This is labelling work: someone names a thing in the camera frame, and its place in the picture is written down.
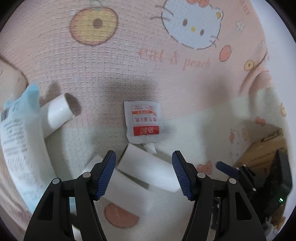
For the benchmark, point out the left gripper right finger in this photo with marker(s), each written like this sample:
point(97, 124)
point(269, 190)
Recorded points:
point(221, 203)

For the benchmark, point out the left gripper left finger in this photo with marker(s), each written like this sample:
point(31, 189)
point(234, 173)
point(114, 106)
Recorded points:
point(51, 218)

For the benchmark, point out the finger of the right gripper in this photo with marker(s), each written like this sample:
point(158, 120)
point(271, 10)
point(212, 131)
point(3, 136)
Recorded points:
point(227, 169)

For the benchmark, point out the white paper roll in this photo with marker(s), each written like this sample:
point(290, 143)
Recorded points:
point(127, 201)
point(148, 168)

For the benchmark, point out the brown cardboard box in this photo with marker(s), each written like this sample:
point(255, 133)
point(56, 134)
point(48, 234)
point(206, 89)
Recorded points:
point(258, 157)

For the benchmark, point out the light blue wipes pack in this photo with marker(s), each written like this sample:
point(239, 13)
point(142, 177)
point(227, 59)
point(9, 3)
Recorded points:
point(24, 148)

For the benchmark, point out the white red sachet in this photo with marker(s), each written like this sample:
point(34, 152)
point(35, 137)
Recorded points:
point(144, 123)

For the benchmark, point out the Hello Kitty pink blanket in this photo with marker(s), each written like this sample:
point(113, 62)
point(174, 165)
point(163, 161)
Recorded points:
point(204, 62)

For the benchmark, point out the small white paper tube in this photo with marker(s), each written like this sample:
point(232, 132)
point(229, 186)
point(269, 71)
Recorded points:
point(57, 112)

